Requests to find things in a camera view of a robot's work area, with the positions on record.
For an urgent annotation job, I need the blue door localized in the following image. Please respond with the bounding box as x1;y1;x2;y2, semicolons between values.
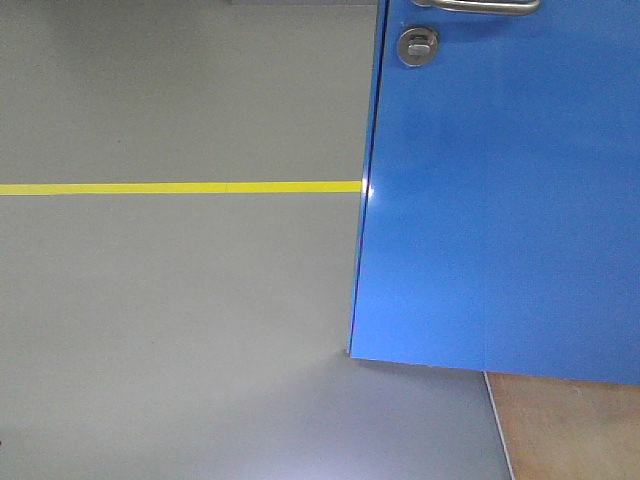
349;1;639;384

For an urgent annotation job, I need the silver round door lock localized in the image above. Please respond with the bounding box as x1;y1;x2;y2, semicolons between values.
397;26;439;67

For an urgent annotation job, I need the plywood base board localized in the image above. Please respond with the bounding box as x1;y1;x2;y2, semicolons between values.
485;373;639;479

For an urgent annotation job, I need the yellow floor tape line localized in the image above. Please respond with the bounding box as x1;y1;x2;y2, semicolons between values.
1;180;366;196

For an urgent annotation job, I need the silver door lever handle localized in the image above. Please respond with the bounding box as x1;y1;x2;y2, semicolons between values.
413;0;541;16

